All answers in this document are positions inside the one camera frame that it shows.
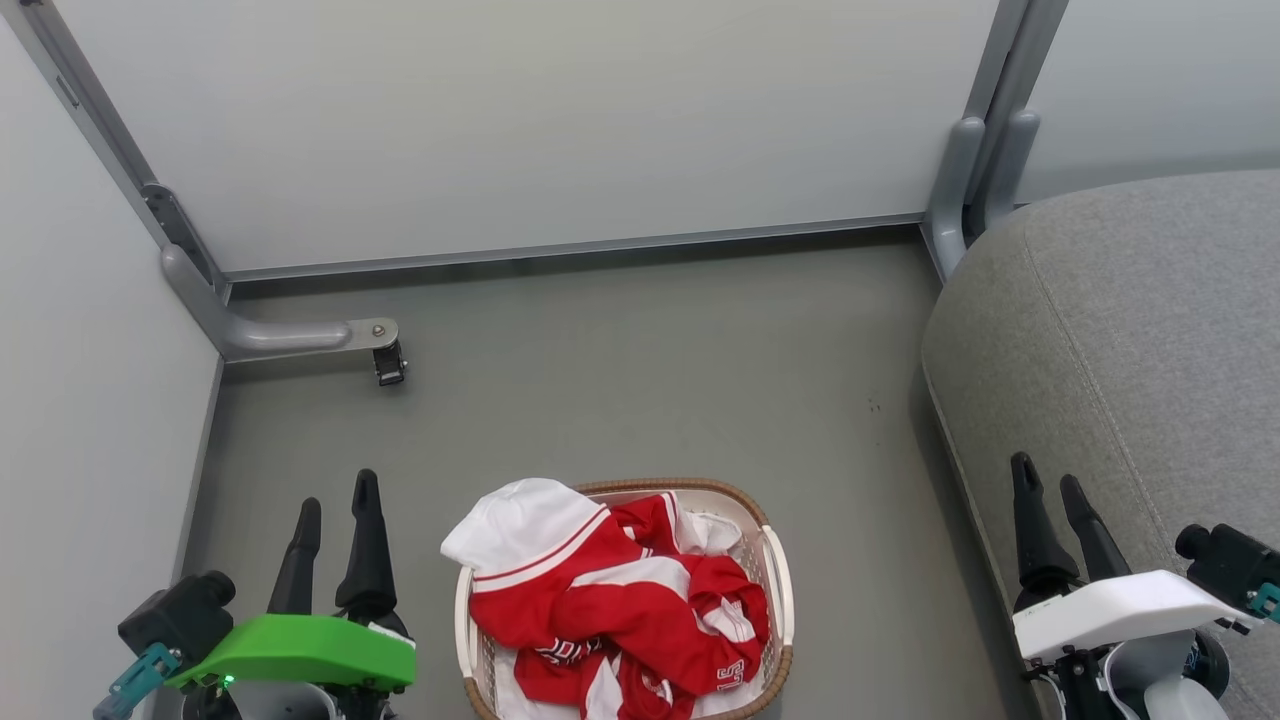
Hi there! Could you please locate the red and white jersey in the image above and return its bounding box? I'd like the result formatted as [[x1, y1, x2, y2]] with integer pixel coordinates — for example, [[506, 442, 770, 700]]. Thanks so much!
[[440, 478, 772, 720]]

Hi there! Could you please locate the grey partition bottom rail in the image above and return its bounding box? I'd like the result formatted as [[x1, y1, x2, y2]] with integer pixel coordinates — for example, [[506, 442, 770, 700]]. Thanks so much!
[[224, 212, 927, 284], [172, 355, 228, 591]]

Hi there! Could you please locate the grey partition post with bracket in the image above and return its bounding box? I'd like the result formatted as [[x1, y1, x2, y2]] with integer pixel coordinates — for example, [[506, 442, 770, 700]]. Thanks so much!
[[18, 0, 233, 301]]

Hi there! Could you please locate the grey fabric sofa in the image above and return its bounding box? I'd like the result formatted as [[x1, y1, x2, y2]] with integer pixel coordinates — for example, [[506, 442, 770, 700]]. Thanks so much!
[[920, 168, 1280, 720]]

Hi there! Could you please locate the white wicker-rimmed laundry basket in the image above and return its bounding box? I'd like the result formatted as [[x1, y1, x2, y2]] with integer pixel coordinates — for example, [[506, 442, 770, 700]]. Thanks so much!
[[454, 477, 797, 720]]

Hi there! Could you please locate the teal left camera plug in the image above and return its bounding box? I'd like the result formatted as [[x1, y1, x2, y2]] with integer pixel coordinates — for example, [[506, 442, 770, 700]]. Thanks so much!
[[93, 643, 182, 720]]

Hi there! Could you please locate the plain grey partition post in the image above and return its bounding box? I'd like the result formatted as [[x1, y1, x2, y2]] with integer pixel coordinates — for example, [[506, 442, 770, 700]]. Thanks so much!
[[962, 0, 1033, 126], [990, 0, 1071, 119]]

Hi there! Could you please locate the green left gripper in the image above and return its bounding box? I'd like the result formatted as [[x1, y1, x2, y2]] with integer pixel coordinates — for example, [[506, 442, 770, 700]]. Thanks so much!
[[165, 469, 417, 692]]

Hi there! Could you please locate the curved grey partition foot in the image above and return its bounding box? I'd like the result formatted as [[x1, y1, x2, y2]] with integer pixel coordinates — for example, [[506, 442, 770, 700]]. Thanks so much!
[[984, 108, 1042, 237], [924, 117, 989, 282]]

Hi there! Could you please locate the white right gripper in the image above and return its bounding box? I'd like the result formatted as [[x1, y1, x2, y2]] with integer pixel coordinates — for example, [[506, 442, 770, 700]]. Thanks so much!
[[1010, 451, 1252, 662]]

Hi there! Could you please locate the long grey partition foot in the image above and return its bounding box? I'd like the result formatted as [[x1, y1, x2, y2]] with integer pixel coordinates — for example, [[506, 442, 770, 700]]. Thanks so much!
[[160, 244, 401, 366]]

